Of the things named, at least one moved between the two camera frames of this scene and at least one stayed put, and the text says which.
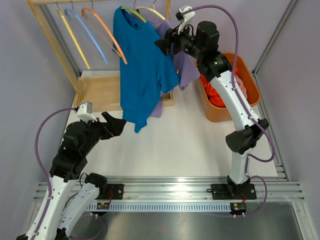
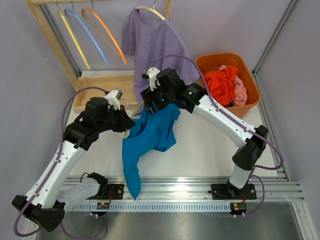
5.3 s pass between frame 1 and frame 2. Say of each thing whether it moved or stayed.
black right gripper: moved
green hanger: moved
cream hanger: stayed
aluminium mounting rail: stayed
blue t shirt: moved
